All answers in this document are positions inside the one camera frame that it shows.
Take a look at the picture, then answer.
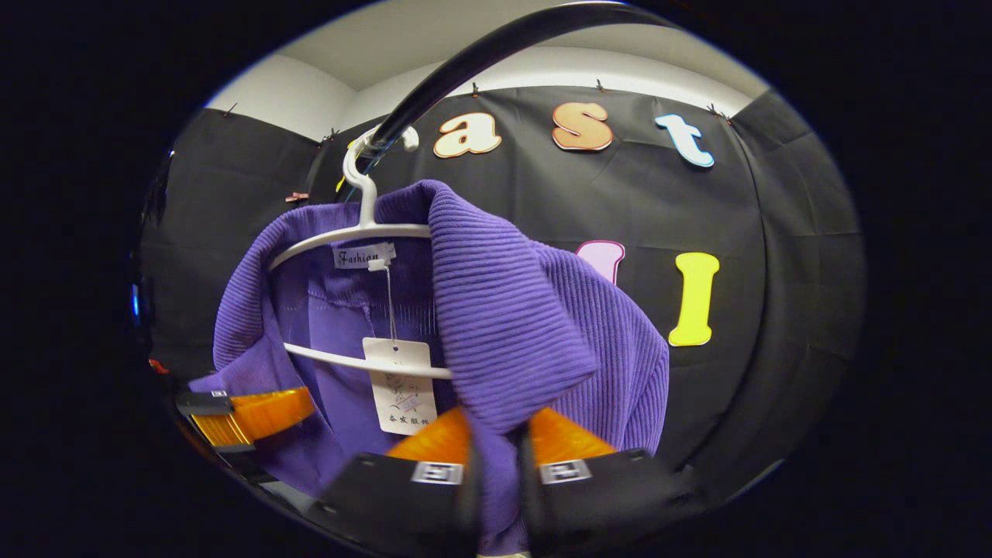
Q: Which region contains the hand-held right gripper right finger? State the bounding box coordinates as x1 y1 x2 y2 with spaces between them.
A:
518 407 700 556

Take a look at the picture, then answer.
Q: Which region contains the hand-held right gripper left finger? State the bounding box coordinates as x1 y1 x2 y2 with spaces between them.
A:
310 407 483 556

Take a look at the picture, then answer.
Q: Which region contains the purple ribbed jacket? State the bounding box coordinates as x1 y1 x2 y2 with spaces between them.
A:
190 180 672 556

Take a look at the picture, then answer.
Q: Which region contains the white plastic hanger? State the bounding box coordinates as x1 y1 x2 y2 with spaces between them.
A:
267 126 455 381

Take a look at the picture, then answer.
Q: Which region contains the black clothes rail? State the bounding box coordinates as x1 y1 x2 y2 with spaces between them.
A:
364 0 677 156

